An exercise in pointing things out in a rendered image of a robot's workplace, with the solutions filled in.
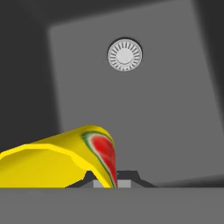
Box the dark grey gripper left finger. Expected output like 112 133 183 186
65 171 112 189

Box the white round sink drain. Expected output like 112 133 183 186
107 38 144 72

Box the yellow cup with watermelon print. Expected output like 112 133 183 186
0 124 119 189

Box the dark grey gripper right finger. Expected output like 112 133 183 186
115 170 158 189

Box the grey sink basin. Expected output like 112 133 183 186
0 0 224 189

